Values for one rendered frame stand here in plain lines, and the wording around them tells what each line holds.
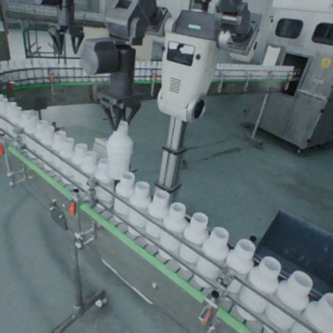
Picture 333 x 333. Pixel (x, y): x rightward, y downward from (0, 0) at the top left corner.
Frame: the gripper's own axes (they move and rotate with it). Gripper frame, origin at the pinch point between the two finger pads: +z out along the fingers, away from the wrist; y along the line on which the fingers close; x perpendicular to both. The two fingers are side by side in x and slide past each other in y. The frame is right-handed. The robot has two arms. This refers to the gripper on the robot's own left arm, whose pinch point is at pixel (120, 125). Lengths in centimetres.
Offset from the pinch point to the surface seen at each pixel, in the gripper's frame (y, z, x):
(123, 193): -3.9, 17.1, -6.4
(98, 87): 87, 31, 117
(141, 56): 326, 50, 290
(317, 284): 48, 56, -65
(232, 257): -2.4, 16.4, -39.4
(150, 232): -3.9, 23.9, -17.5
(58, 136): -2.3, 13.1, 27.4
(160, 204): -2.2, 14.3, -18.3
